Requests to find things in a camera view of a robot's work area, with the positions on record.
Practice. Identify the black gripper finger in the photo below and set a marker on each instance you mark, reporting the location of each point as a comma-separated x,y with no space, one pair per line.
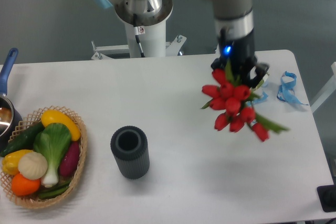
217,64
257,73

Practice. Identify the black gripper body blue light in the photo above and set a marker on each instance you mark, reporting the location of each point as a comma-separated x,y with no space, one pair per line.
240,52

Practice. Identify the red tulip bouquet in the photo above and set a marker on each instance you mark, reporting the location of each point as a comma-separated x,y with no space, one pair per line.
232,98

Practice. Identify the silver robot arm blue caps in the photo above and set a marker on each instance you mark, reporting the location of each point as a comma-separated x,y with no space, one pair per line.
145,25

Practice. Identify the light blue round cap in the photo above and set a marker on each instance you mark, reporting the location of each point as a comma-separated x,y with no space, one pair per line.
265,82

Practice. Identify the blue ribbon knot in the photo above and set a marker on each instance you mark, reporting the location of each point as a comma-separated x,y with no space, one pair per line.
286,91

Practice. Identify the blue ribbon strip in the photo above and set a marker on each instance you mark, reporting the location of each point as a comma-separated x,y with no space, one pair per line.
262,97

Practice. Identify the dark grey ribbed vase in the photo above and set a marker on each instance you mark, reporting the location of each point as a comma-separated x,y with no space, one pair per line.
129,146

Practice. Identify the black device at edge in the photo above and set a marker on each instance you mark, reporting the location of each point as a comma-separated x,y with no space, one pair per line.
327,197

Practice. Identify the purple sweet potato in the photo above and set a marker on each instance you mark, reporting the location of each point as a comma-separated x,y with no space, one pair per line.
70,161

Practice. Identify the green bok choy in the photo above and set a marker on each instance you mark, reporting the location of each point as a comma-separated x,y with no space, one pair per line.
52,143

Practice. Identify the woven wicker basket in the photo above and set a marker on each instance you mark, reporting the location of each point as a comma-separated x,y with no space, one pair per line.
32,201

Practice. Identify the dark green cucumber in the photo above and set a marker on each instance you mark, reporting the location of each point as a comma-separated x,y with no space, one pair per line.
24,140

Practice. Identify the cream white bun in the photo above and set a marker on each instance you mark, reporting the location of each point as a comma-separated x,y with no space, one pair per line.
33,165

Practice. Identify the green bean pods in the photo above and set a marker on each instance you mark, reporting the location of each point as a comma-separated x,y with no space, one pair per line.
54,191

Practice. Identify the yellow bell pepper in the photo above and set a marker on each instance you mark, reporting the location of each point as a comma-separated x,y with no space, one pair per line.
10,161

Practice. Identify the orange fruit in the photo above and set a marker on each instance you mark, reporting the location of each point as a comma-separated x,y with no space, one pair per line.
21,186

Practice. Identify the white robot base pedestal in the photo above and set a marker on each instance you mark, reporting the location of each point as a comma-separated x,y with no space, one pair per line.
143,41

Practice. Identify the white metal frame right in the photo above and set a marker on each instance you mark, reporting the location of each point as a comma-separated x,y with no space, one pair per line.
324,92

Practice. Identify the blue handled saucepan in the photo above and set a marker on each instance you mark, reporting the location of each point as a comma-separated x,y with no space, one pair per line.
10,117

